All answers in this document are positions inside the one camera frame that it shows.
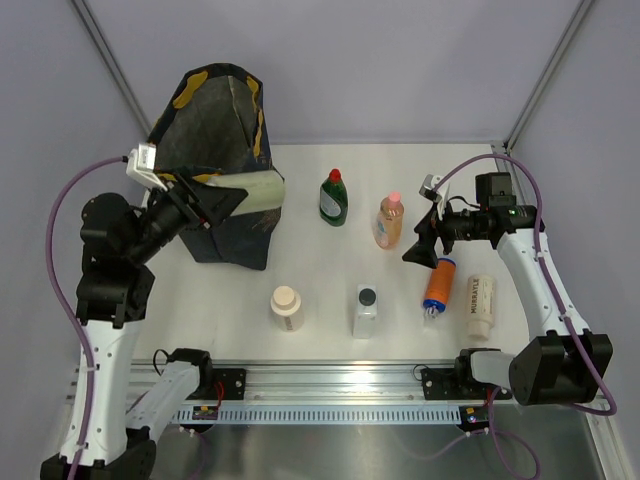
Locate clear bottle black cap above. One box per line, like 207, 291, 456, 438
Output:
352, 284, 378, 339

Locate green dish soap bottle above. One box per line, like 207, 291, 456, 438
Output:
319, 168, 348, 227

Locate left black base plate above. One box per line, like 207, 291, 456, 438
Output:
188, 368, 247, 403

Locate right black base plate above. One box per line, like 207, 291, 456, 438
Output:
418, 366, 513, 401

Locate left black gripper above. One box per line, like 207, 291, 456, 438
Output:
126, 169, 246, 265

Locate aluminium mounting rail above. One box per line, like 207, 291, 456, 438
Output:
116, 362, 483, 405

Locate cream Murrayle bottle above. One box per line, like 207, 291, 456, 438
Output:
465, 274, 496, 341

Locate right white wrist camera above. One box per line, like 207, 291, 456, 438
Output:
419, 174, 449, 213

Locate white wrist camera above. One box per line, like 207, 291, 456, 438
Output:
419, 174, 449, 213
126, 143, 167, 191

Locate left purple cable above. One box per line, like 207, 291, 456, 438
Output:
47, 155, 129, 480

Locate beige bottle round cap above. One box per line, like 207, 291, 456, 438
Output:
270, 285, 304, 332

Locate dark blue canvas bag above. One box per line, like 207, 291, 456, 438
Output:
147, 63, 282, 271

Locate slotted grey cable duct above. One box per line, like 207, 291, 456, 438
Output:
169, 404, 462, 425

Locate peach baby oil bottle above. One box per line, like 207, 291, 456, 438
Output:
373, 192, 404, 250

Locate orange blue tube bottle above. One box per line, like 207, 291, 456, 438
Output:
422, 257, 456, 319

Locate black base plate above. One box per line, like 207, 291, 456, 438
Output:
188, 368, 247, 403
418, 366, 513, 401

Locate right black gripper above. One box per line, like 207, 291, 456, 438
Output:
403, 198, 488, 269

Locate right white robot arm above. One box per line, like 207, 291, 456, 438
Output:
403, 172, 613, 410

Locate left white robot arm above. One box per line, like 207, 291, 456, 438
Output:
40, 177, 248, 479

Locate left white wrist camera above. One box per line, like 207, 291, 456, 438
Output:
126, 143, 167, 191

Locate pale green cylindrical bottle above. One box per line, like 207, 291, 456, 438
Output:
205, 170, 285, 216

